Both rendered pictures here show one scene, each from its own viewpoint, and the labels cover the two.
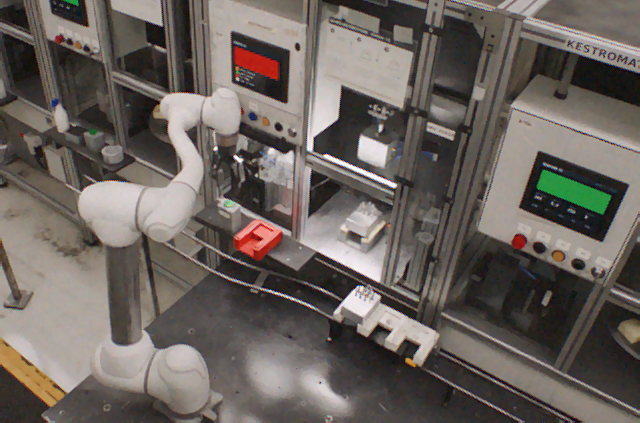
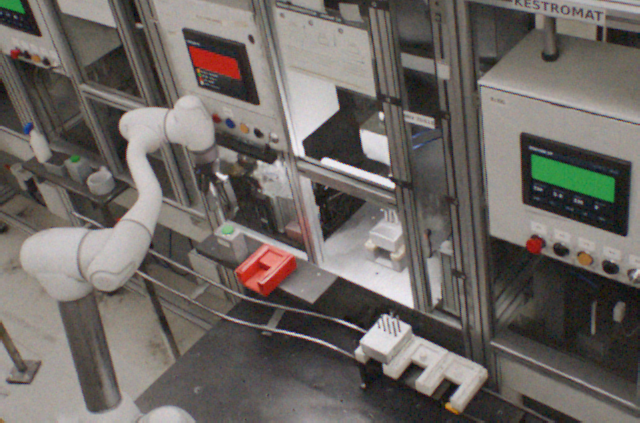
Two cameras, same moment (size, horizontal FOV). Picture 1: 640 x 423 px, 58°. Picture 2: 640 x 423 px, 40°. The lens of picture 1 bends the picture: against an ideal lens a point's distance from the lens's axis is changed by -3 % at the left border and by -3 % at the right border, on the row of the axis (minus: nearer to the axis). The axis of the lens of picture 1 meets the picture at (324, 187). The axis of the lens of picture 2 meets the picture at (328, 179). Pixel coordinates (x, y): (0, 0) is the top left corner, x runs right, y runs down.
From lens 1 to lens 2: 0.70 m
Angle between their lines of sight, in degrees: 12
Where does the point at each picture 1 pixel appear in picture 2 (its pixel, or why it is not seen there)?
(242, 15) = (188, 9)
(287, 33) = (237, 24)
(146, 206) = (87, 253)
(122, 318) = (91, 381)
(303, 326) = (333, 372)
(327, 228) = (354, 245)
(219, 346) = (229, 405)
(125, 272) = (83, 328)
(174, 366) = not seen: outside the picture
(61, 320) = (75, 392)
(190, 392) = not seen: outside the picture
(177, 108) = (135, 128)
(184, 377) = not seen: outside the picture
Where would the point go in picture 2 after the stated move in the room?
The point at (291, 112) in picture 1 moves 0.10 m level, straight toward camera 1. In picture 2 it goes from (266, 114) to (262, 134)
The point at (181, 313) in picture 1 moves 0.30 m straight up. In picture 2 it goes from (187, 369) to (162, 306)
